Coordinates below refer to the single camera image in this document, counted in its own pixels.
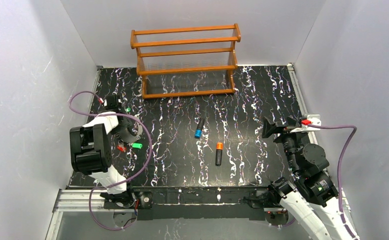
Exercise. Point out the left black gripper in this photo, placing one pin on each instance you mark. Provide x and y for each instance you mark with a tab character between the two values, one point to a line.
114	101

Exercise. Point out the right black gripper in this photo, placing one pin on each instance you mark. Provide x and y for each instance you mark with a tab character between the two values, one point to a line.
278	131

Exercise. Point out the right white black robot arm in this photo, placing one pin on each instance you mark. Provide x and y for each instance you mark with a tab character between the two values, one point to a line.
313	199

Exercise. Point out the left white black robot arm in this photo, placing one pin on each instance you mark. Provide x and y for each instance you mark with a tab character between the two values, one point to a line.
90	150

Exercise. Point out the orange capped black marker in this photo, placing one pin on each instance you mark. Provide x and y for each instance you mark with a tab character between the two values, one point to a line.
219	153

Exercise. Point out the blue capped black marker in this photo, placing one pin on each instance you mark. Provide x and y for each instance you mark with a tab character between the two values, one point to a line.
199	128

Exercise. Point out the orange wooden shelf rack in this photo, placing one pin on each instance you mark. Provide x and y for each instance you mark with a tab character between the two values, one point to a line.
187	61

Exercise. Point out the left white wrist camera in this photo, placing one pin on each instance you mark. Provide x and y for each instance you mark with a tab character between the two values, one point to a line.
106	102

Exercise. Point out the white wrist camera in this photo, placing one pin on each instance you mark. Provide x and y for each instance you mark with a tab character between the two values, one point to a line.
308	124
106	102

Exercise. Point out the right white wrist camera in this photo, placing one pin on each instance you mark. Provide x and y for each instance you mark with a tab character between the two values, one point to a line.
308	124

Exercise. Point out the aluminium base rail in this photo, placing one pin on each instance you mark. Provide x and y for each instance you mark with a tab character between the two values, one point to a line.
78	201

